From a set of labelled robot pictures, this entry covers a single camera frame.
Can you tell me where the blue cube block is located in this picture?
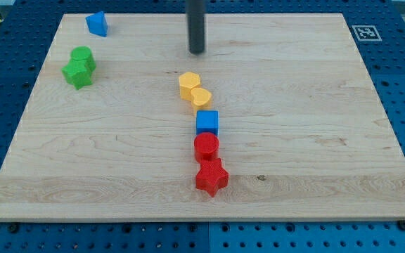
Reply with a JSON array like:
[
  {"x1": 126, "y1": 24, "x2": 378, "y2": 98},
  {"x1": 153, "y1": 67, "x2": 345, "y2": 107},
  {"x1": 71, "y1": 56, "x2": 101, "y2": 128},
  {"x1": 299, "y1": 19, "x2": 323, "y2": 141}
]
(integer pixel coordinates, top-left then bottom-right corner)
[{"x1": 195, "y1": 110, "x2": 219, "y2": 136}]

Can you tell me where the blue triangle block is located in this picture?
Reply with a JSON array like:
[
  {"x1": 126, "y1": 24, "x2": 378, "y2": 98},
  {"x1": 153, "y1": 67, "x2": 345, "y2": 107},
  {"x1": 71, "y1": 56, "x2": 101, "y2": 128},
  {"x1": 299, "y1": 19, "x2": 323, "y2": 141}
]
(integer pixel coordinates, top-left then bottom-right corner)
[{"x1": 85, "y1": 11, "x2": 108, "y2": 37}]

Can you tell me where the red cylinder block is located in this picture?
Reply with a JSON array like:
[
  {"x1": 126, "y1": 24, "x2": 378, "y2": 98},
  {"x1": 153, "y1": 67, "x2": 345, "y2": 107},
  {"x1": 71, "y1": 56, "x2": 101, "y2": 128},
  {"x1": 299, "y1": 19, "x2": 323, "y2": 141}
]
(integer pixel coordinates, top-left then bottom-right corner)
[{"x1": 193, "y1": 132, "x2": 219, "y2": 162}]

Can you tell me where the yellow heart block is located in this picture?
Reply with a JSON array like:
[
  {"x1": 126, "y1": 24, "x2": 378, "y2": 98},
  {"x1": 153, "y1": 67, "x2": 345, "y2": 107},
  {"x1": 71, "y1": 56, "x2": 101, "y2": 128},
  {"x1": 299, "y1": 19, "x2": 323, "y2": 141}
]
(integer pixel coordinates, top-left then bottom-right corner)
[{"x1": 191, "y1": 87, "x2": 212, "y2": 115}]

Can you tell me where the yellow hexagon block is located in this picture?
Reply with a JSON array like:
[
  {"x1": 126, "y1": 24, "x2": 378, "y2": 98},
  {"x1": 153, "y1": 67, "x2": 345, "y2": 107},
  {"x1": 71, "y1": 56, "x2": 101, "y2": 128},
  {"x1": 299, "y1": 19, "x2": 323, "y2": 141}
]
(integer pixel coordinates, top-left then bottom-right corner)
[{"x1": 179, "y1": 72, "x2": 201, "y2": 100}]

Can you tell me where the red star block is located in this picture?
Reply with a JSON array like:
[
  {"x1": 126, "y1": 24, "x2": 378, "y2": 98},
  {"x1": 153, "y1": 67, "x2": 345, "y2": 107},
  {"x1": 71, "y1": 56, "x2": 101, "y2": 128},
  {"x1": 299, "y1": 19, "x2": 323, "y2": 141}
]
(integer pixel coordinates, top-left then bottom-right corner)
[{"x1": 195, "y1": 158, "x2": 229, "y2": 197}]

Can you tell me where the light wooden board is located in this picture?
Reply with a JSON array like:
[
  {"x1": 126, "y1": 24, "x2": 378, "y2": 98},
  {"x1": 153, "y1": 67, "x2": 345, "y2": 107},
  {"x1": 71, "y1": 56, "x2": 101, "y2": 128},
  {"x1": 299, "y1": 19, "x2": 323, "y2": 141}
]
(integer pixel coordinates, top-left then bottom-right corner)
[{"x1": 0, "y1": 13, "x2": 405, "y2": 223}]

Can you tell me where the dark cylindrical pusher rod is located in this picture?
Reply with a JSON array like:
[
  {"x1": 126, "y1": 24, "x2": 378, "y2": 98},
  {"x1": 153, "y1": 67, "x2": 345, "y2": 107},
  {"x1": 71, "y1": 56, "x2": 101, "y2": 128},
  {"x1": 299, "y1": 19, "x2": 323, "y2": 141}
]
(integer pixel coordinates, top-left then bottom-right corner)
[{"x1": 186, "y1": 0, "x2": 205, "y2": 55}]

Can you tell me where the green star block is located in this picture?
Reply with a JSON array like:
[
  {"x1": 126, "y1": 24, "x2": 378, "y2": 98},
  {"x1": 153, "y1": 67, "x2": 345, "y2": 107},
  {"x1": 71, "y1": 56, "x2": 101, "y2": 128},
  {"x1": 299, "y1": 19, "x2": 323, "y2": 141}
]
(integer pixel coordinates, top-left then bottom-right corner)
[{"x1": 61, "y1": 60, "x2": 93, "y2": 90}]

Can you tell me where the green cylinder block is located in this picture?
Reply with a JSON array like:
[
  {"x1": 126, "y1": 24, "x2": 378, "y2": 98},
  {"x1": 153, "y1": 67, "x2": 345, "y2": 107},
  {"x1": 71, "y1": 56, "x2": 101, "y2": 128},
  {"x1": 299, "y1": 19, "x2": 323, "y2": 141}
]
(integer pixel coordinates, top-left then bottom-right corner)
[{"x1": 70, "y1": 46, "x2": 96, "y2": 72}]

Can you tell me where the white fiducial marker tag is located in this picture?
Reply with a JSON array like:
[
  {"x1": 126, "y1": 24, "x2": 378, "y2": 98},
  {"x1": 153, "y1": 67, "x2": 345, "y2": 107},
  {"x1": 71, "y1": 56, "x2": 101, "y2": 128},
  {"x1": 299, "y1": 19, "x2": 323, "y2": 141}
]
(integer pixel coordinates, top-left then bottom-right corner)
[{"x1": 352, "y1": 25, "x2": 382, "y2": 41}]

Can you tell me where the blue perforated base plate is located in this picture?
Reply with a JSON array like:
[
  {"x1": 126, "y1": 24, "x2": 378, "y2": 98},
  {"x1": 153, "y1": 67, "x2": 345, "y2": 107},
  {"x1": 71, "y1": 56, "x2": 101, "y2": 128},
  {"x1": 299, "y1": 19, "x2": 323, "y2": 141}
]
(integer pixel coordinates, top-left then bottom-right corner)
[{"x1": 0, "y1": 1, "x2": 405, "y2": 252}]

